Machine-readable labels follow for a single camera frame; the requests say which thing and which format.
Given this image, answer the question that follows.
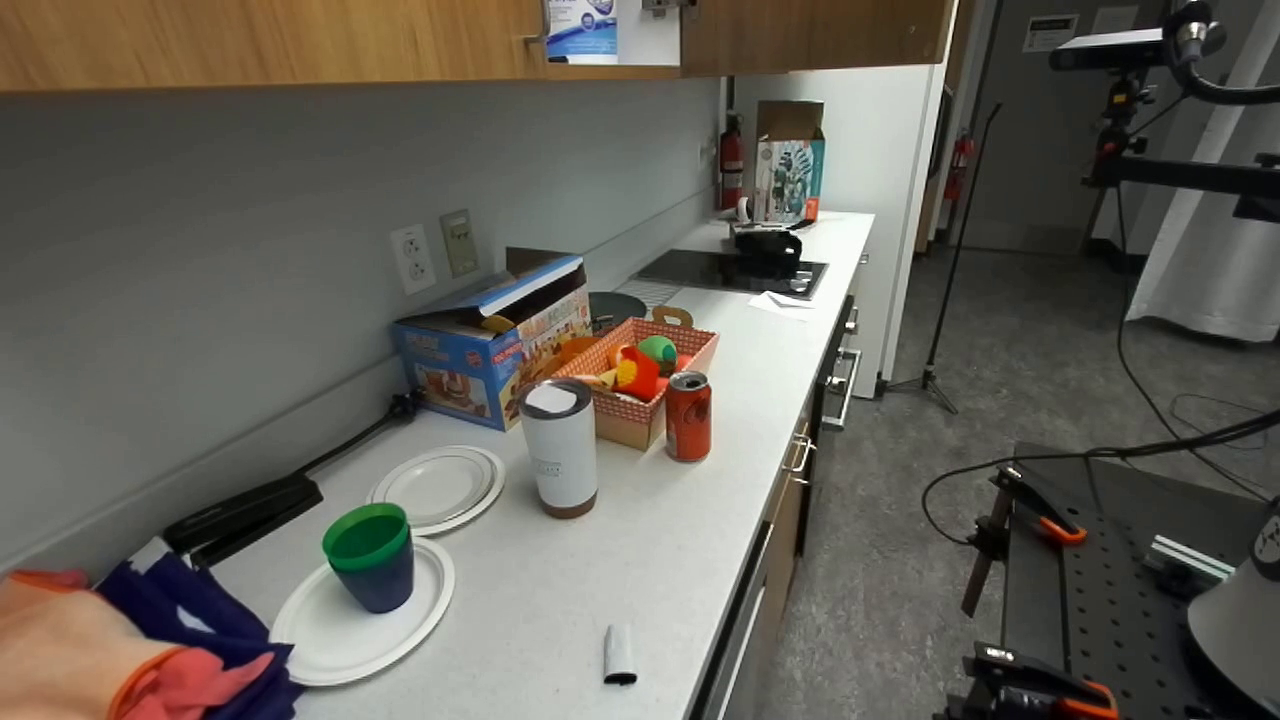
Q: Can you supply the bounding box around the red toy food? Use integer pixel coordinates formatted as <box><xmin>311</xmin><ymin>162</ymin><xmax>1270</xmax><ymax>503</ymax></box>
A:
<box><xmin>612</xmin><ymin>343</ymin><xmax>668</xmax><ymax>405</ymax></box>

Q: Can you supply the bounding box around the blue white carton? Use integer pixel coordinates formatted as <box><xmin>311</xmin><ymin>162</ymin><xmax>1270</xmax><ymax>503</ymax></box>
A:
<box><xmin>769</xmin><ymin>136</ymin><xmax>827</xmax><ymax>225</ymax></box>

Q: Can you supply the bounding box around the wooden wall cabinet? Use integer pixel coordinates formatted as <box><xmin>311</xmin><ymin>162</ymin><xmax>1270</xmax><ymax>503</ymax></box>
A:
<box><xmin>0</xmin><ymin>0</ymin><xmax>697</xmax><ymax>96</ymax></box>

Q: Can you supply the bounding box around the beige wall switch plate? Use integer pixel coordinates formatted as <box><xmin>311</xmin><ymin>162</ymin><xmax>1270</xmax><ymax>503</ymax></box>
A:
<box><xmin>440</xmin><ymin>202</ymin><xmax>483</xmax><ymax>282</ymax></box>

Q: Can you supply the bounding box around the white bottle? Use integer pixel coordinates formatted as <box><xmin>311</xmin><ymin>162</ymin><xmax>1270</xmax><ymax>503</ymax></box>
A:
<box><xmin>746</xmin><ymin>130</ymin><xmax>777</xmax><ymax>228</ymax></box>

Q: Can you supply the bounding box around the wooden cabinet door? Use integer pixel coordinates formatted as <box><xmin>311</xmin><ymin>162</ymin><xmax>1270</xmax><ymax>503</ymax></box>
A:
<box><xmin>674</xmin><ymin>0</ymin><xmax>961</xmax><ymax>78</ymax></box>
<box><xmin>0</xmin><ymin>0</ymin><xmax>553</xmax><ymax>96</ymax></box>

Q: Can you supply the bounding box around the black pot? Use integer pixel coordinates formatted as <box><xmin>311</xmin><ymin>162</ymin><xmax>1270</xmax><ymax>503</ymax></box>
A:
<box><xmin>725</xmin><ymin>215</ymin><xmax>810</xmax><ymax>281</ymax></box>

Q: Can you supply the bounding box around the white tumbler with lid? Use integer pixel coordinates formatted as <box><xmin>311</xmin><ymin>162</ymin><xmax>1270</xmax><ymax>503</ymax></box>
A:
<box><xmin>520</xmin><ymin>374</ymin><xmax>605</xmax><ymax>524</ymax></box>

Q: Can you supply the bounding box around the red wall fire extinguisher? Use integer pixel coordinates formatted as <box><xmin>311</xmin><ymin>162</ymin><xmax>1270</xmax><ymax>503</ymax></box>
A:
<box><xmin>943</xmin><ymin>130</ymin><xmax>983</xmax><ymax>215</ymax></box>

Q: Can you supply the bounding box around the black floor cable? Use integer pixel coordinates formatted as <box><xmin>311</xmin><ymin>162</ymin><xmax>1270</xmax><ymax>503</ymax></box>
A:
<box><xmin>917</xmin><ymin>396</ymin><xmax>1280</xmax><ymax>542</ymax></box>

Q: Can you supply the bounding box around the dark dishwasher front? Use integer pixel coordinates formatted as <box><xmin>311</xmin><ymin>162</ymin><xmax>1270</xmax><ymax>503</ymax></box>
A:
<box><xmin>693</xmin><ymin>524</ymin><xmax>784</xmax><ymax>720</ymax></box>

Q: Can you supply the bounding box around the orange slice toy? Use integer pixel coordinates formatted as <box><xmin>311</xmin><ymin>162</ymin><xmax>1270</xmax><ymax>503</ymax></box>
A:
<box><xmin>576</xmin><ymin>354</ymin><xmax>639</xmax><ymax>396</ymax></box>

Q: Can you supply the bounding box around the grey round plate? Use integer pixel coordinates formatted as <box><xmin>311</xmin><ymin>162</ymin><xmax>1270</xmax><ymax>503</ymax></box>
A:
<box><xmin>587</xmin><ymin>286</ymin><xmax>653</xmax><ymax>336</ymax></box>

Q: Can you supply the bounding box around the metal cabinet door handle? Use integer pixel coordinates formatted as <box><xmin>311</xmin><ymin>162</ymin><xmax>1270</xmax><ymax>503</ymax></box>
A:
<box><xmin>516</xmin><ymin>0</ymin><xmax>553</xmax><ymax>57</ymax></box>

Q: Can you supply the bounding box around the white curtain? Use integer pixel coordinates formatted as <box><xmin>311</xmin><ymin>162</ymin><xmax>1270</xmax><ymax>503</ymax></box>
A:
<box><xmin>1122</xmin><ymin>17</ymin><xmax>1280</xmax><ymax>349</ymax></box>

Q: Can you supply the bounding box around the green cup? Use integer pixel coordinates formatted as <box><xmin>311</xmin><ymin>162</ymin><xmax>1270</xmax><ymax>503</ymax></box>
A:
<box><xmin>320</xmin><ymin>501</ymin><xmax>421</xmax><ymax>614</ymax></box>

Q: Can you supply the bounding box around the black perforated robot table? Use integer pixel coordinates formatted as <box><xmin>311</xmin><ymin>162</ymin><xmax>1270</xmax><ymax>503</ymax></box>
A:
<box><xmin>990</xmin><ymin>442</ymin><xmax>1280</xmax><ymax>720</ymax></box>

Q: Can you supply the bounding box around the black power cord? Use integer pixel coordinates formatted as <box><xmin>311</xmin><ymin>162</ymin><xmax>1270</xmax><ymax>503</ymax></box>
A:
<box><xmin>300</xmin><ymin>388</ymin><xmax>425</xmax><ymax>472</ymax></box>

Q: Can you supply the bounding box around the brown cardboard box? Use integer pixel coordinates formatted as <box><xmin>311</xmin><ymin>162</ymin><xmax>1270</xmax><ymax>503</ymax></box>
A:
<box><xmin>750</xmin><ymin>96</ymin><xmax>827</xmax><ymax>143</ymax></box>

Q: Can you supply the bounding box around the blue toy food box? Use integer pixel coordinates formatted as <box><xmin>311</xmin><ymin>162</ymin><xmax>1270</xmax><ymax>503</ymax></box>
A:
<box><xmin>389</xmin><ymin>252</ymin><xmax>599</xmax><ymax>430</ymax></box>

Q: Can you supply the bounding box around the red soda can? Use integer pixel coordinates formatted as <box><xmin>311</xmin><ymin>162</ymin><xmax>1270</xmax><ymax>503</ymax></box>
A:
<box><xmin>664</xmin><ymin>367</ymin><xmax>717</xmax><ymax>469</ymax></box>

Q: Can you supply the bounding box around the black flat device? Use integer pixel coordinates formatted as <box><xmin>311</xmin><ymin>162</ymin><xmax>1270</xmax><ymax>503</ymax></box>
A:
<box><xmin>161</xmin><ymin>472</ymin><xmax>329</xmax><ymax>571</ymax></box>

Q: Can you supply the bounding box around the orange checkered cardboard basket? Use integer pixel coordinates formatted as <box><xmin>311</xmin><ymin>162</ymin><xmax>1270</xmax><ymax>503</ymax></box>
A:
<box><xmin>549</xmin><ymin>302</ymin><xmax>725</xmax><ymax>454</ymax></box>

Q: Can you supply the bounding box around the white door sign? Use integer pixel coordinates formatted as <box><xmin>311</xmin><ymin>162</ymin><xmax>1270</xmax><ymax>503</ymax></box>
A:
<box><xmin>1019</xmin><ymin>11</ymin><xmax>1078</xmax><ymax>57</ymax></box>

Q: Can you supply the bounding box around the black tripod pole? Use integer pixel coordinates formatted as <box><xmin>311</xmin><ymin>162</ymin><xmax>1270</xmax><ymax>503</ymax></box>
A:
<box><xmin>917</xmin><ymin>96</ymin><xmax>1008</xmax><ymax>415</ymax></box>

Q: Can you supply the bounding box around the thick black cable hose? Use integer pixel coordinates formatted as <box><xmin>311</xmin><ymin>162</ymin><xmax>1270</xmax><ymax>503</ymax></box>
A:
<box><xmin>1158</xmin><ymin>0</ymin><xmax>1280</xmax><ymax>109</ymax></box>

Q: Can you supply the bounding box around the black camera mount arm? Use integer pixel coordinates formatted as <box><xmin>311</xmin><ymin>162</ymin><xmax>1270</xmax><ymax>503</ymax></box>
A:
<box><xmin>1078</xmin><ymin>65</ymin><xmax>1280</xmax><ymax>273</ymax></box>

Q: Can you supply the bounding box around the stereo camera bar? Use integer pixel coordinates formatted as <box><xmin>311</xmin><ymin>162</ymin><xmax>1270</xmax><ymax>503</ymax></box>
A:
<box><xmin>1046</xmin><ymin>21</ymin><xmax>1204</xmax><ymax>75</ymax></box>

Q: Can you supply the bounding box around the black cooktop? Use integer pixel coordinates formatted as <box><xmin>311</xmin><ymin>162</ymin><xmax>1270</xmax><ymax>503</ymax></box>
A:
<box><xmin>626</xmin><ymin>242</ymin><xmax>832</xmax><ymax>302</ymax></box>

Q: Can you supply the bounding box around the aluminium bar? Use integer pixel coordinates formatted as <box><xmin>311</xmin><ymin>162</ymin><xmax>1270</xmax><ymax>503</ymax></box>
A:
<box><xmin>1146</xmin><ymin>532</ymin><xmax>1243</xmax><ymax>583</ymax></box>

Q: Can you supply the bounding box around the white blue paper package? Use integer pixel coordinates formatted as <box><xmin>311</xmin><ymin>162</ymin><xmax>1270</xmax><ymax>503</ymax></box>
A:
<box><xmin>539</xmin><ymin>0</ymin><xmax>622</xmax><ymax>68</ymax></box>

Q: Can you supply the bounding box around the black clamp with orange handle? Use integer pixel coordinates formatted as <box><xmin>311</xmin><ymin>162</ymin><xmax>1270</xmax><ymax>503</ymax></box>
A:
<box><xmin>935</xmin><ymin>639</ymin><xmax>1122</xmax><ymax>720</ymax></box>
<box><xmin>956</xmin><ymin>463</ymin><xmax>1093</xmax><ymax>621</ymax></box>

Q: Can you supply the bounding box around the white plate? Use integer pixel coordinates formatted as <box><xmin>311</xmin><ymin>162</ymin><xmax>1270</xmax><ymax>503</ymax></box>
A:
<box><xmin>371</xmin><ymin>438</ymin><xmax>513</xmax><ymax>541</ymax></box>
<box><xmin>269</xmin><ymin>534</ymin><xmax>459</xmax><ymax>693</ymax></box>

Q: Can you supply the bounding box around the orange cloth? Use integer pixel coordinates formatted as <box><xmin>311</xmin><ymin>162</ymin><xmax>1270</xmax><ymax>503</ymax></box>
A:
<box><xmin>0</xmin><ymin>566</ymin><xmax>275</xmax><ymax>720</ymax></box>

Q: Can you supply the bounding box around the small white lighter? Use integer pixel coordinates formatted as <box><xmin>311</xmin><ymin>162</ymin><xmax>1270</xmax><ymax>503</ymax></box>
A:
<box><xmin>599</xmin><ymin>621</ymin><xmax>644</xmax><ymax>687</ymax></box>

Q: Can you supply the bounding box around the base cabinet with metal handles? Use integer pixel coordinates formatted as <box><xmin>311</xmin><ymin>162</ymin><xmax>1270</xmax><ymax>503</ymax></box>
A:
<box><xmin>763</xmin><ymin>290</ymin><xmax>866</xmax><ymax>632</ymax></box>

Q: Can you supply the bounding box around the white wall power outlet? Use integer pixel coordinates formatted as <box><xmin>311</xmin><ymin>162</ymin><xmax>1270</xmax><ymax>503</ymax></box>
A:
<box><xmin>389</xmin><ymin>221</ymin><xmax>440</xmax><ymax>298</ymax></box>

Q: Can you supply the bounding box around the green toy ball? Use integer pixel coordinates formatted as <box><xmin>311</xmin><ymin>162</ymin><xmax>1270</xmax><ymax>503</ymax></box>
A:
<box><xmin>634</xmin><ymin>333</ymin><xmax>682</xmax><ymax>374</ymax></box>

